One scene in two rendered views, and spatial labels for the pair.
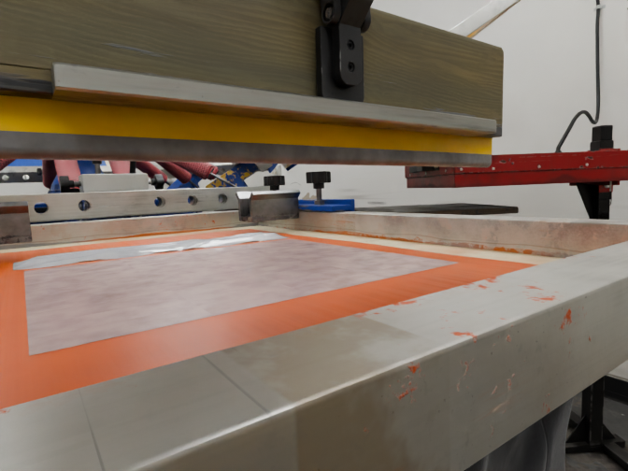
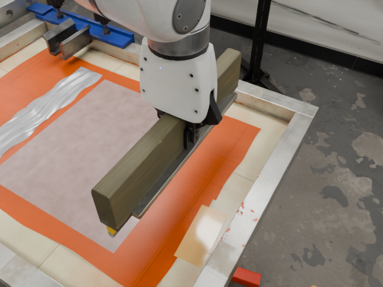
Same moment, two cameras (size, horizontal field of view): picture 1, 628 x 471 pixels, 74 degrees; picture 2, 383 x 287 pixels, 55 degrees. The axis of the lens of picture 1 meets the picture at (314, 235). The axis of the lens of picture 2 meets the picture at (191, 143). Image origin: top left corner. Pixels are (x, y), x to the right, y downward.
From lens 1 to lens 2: 0.50 m
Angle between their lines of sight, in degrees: 46
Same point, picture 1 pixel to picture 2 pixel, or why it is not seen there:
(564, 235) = (256, 102)
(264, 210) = (70, 49)
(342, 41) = (194, 134)
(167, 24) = (150, 174)
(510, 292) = (248, 216)
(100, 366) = (142, 251)
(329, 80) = (188, 143)
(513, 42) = not seen: outside the picture
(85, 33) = (136, 196)
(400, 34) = not seen: hidden behind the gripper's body
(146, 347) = (145, 237)
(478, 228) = not seen: hidden behind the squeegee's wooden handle
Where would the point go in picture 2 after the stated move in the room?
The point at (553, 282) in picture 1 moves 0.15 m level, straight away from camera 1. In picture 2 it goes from (256, 205) to (255, 139)
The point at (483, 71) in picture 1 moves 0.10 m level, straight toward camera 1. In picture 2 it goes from (233, 72) to (241, 111)
